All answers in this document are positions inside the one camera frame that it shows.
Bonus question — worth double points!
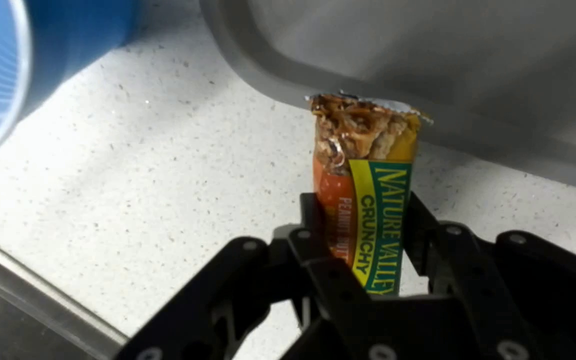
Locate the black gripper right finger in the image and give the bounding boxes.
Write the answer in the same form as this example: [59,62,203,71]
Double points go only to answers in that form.
[404,191,576,360]

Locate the grey metal tray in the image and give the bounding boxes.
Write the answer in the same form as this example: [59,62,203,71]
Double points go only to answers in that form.
[198,0,576,197]

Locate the blue plastic cup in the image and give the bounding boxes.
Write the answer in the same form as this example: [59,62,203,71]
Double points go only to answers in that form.
[0,0,144,168]

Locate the stainless steel sink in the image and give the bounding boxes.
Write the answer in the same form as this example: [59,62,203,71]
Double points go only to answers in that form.
[0,227,130,360]

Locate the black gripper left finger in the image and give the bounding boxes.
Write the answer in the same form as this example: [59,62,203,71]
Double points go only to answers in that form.
[115,191,401,360]

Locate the long orange granola bar packet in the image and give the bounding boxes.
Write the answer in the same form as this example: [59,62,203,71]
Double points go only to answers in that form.
[308,92,424,298]

